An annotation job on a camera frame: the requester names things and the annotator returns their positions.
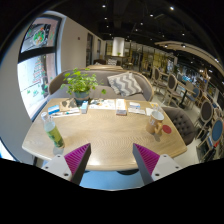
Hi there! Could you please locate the grey white chevron pillow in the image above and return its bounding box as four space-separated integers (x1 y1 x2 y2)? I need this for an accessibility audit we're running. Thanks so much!
106 71 144 98

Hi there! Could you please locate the blue white card box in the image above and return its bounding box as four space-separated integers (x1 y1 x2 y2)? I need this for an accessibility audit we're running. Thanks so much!
47 104 61 116

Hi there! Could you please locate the group of ceiling lights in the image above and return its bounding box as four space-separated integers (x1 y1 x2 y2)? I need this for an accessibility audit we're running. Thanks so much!
99 3 188 48

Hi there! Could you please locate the window with festive stickers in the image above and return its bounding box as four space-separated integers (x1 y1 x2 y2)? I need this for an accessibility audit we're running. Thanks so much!
17 14 63 119

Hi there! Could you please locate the white round pillar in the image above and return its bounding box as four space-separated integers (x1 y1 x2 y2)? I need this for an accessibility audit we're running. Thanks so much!
111 36 126 58

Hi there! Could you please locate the flat round red coaster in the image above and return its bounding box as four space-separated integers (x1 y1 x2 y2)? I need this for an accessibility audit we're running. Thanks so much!
161 124 173 135

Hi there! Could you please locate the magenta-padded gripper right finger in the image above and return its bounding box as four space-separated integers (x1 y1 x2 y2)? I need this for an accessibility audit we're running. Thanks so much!
132 143 184 186

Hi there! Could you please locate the grey tufted armchair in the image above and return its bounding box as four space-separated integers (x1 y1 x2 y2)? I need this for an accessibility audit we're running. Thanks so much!
161 105 196 146

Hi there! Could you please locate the clear bottle with green label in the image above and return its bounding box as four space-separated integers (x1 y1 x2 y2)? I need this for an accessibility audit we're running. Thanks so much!
40 111 66 149

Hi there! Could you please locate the tan paper mug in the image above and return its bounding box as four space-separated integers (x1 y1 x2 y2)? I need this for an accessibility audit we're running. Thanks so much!
145 109 165 136

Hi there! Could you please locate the green potted plant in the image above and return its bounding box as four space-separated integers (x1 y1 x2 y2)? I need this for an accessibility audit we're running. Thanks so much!
60 67 107 107

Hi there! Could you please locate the small light blue box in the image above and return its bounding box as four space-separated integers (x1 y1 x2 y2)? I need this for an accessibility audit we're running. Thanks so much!
80 100 90 115

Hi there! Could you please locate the grey curved sofa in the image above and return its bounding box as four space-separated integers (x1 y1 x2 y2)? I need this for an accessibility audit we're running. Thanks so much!
48 68 155 103

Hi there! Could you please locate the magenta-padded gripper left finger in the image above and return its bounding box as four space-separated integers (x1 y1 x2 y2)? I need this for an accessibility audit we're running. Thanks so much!
41 143 92 186

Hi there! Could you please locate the group of dining chairs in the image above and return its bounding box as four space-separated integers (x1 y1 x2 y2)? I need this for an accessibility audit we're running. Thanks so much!
149 64 224 161

